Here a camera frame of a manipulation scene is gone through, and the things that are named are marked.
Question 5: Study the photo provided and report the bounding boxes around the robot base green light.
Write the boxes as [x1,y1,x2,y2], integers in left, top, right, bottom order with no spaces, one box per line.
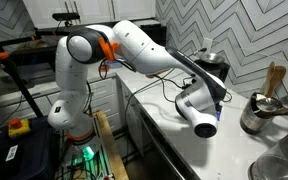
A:
[62,133,115,180]

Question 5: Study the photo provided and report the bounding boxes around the black steel coffee machine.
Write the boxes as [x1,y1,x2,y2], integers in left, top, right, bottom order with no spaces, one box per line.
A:
[194,52,231,84]

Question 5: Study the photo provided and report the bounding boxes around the white cabinet drawers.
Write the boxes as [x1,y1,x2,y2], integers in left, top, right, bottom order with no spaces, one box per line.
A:
[0,73,125,134]

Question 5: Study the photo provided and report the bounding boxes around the orange object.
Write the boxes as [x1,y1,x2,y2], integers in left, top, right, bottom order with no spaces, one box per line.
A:
[97,64,109,73]

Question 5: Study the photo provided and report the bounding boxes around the dark dishwasher front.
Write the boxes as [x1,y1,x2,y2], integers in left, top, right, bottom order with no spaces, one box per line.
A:
[139,109,202,180]

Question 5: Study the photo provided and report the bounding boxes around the wooden plank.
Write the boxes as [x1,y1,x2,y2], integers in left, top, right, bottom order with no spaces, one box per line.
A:
[95,110,130,180]

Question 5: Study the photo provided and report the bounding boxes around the blue packet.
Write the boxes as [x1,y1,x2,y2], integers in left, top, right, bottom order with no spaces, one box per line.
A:
[215,101,224,122]

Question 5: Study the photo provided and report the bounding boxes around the white upper cabinet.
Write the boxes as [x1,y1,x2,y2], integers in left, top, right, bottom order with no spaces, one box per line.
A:
[22,0,157,29]

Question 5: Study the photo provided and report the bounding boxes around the steel utensil holder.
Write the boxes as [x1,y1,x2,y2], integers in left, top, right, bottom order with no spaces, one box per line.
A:
[239,92,280,136]

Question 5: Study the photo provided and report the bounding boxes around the steel ladle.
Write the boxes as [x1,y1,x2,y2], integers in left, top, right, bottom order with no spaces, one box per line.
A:
[254,91,288,118]

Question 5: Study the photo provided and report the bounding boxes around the wooden spatula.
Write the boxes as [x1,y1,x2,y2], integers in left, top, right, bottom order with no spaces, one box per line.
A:
[263,61,276,96]

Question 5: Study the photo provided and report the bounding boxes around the yellow emergency stop box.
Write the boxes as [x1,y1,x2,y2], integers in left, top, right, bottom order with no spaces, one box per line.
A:
[7,118,31,138]

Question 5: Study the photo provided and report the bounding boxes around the black tripod pole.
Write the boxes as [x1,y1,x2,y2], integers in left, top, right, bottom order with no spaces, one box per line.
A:
[0,18,45,119]

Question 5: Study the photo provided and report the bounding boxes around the black case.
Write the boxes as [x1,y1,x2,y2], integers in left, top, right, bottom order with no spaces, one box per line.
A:
[0,116,60,180]

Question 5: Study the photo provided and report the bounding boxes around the large wooden spoon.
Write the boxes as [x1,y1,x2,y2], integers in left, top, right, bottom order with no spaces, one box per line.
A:
[267,65,288,98]

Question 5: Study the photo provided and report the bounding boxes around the orange clamp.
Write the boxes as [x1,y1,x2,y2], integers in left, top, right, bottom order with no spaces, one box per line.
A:
[0,50,10,61]

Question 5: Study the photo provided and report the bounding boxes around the steel glass bowl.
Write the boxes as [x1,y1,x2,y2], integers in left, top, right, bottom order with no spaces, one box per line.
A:
[247,125,288,180]

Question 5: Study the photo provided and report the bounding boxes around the long black power cable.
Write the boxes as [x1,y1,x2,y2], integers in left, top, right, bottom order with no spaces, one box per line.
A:
[123,47,208,161]

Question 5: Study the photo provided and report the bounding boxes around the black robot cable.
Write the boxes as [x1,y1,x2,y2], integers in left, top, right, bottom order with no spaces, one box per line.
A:
[98,58,198,104]

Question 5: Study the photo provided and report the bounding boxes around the white wall outlet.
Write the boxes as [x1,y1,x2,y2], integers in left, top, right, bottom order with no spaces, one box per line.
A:
[202,37,214,56]

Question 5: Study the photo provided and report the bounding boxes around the black coffee machine cord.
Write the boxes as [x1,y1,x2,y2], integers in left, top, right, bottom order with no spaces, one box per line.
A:
[222,91,234,104]

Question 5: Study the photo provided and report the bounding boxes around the black camera on stand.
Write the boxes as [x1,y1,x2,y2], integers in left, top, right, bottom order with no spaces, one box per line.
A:
[52,12,81,27]

